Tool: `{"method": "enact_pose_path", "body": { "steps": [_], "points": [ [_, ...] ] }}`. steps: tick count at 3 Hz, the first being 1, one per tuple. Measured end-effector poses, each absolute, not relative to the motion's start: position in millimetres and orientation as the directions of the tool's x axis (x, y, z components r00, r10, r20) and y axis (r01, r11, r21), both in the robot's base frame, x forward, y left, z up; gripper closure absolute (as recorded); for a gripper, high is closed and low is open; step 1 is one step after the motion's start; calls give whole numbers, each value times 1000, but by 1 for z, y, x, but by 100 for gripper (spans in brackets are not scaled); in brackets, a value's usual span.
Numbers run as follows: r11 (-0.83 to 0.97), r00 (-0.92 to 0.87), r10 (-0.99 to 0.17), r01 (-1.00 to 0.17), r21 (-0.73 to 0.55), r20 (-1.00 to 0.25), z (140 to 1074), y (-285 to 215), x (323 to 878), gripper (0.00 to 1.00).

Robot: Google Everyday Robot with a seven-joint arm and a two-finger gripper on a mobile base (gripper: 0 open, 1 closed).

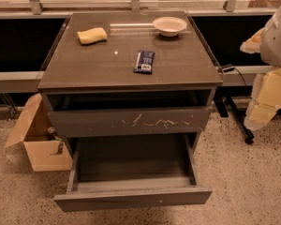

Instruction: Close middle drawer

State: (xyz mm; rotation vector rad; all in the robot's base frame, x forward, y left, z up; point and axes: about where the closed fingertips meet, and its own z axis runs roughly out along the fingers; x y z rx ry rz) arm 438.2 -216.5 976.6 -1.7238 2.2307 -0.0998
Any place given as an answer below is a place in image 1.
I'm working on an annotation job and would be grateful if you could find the yellow sponge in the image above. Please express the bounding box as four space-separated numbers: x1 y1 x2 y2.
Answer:
77 27 108 45

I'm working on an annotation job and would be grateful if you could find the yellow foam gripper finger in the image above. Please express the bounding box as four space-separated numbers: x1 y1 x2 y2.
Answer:
240 28 263 53
244 68 281 130

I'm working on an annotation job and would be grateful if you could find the grey drawer cabinet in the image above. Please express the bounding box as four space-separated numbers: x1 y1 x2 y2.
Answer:
38 11 222 151

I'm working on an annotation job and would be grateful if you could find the blue snack packet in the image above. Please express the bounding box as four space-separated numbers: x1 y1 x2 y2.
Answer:
133 50 155 74

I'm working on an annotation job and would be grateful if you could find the cardboard box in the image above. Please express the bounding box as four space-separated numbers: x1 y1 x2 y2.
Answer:
5 94 72 172

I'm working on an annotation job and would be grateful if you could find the grey drawer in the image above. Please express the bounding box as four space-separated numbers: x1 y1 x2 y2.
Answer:
48 106 211 138
54 132 212 212

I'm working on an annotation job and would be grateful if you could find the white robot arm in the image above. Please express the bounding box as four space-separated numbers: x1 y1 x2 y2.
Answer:
240 6 281 130

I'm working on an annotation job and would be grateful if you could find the grey top drawer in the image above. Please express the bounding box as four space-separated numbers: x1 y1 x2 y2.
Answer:
48 106 211 138

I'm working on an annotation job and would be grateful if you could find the black rolling stand leg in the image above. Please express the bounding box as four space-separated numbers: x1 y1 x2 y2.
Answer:
214 91 254 145

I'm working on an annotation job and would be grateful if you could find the can in box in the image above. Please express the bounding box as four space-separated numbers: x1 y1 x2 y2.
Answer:
47 127 58 140

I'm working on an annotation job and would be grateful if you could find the white bowl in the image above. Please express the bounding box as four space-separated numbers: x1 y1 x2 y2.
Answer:
153 17 187 38

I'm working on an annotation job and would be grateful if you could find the black cable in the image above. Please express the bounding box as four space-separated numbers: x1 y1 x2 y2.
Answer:
217 63 248 86

